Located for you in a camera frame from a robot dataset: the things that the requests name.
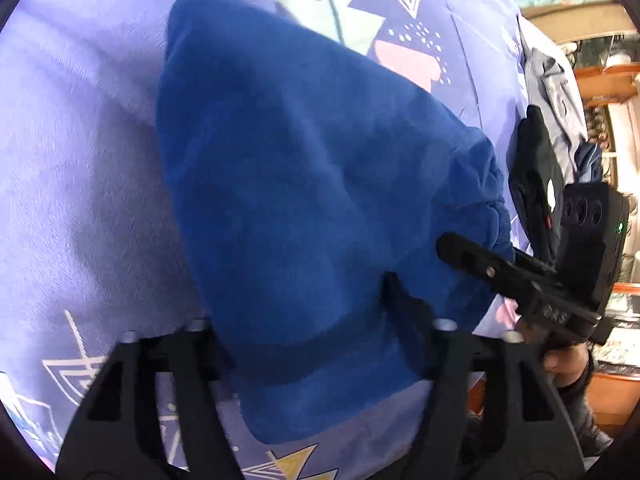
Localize blue and red pants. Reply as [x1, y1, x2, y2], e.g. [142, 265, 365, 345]
[155, 0, 516, 445]

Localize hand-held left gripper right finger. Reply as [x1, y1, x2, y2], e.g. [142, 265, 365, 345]
[382, 272, 587, 480]

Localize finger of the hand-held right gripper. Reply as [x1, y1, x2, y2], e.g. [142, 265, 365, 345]
[436, 232, 543, 308]
[507, 247, 560, 281]

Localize wooden shelf unit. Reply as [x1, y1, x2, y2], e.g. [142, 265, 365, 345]
[520, 2, 640, 426]

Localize black garment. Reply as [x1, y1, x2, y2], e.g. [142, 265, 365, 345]
[507, 105, 568, 267]

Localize person's right hand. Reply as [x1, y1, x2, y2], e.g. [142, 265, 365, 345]
[517, 317, 593, 390]

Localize person's right forearm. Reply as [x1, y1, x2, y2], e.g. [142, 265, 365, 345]
[550, 350, 617, 458]

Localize purple patterned bed sheet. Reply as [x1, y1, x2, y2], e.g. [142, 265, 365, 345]
[0, 0, 538, 480]

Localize grey garment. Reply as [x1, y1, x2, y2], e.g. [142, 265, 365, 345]
[520, 47, 590, 182]

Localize navy cloth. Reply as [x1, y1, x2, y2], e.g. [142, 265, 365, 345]
[574, 142, 610, 184]

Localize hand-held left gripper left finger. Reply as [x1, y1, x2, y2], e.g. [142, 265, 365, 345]
[55, 317, 246, 480]

